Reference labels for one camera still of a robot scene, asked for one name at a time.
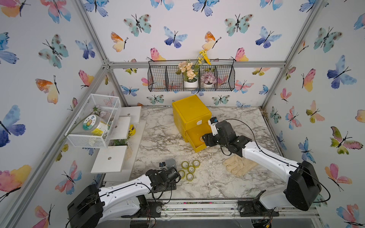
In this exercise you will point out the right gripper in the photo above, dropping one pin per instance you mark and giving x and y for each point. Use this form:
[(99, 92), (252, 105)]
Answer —
[(208, 139)]

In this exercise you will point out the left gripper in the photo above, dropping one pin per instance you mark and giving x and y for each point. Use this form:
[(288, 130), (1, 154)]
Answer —
[(172, 186)]

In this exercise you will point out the yellow drawer cabinet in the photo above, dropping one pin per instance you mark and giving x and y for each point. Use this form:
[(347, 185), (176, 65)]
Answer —
[(191, 118)]

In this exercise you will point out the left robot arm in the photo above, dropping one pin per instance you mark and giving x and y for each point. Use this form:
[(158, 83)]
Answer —
[(95, 205)]

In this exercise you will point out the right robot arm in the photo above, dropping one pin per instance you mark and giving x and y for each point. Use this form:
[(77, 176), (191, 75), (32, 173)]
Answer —
[(302, 185)]

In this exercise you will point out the green tape roll front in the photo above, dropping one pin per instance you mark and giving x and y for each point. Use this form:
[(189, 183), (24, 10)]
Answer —
[(190, 177)]

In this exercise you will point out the beige work glove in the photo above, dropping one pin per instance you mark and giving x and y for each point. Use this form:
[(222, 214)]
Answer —
[(239, 166)]

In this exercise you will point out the white stepped shelf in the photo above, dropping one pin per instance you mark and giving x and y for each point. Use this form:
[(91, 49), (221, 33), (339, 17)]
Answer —
[(117, 160)]

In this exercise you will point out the pink flowers white pot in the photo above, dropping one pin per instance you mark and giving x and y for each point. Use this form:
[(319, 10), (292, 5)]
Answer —
[(209, 80)]

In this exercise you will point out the yellow toy on shelf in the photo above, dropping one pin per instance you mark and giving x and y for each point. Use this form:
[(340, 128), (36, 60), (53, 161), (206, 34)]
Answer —
[(132, 130)]

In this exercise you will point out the peach flowers white pot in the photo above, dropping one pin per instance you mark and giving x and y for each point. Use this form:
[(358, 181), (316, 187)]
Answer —
[(190, 77)]

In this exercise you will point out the yellow artificial flower stem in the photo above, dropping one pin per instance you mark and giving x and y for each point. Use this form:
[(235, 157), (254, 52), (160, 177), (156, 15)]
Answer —
[(203, 58)]

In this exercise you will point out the green lid plastic jar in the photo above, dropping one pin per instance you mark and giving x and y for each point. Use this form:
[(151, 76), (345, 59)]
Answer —
[(95, 125)]

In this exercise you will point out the clear mesh storage box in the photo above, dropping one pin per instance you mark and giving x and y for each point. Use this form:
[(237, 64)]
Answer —
[(106, 107)]

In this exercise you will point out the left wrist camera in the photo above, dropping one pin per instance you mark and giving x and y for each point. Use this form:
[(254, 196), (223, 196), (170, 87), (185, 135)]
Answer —
[(162, 165)]

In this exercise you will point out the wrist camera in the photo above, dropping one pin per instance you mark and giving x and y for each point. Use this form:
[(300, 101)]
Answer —
[(212, 123), (162, 165)]

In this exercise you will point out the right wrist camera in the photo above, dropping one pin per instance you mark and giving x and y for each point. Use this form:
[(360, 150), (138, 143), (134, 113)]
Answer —
[(212, 123)]

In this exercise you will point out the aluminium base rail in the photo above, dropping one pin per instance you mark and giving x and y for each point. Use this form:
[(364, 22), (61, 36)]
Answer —
[(199, 209)]

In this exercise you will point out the black wire wall basket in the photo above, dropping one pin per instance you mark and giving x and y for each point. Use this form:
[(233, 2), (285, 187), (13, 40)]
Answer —
[(215, 75)]

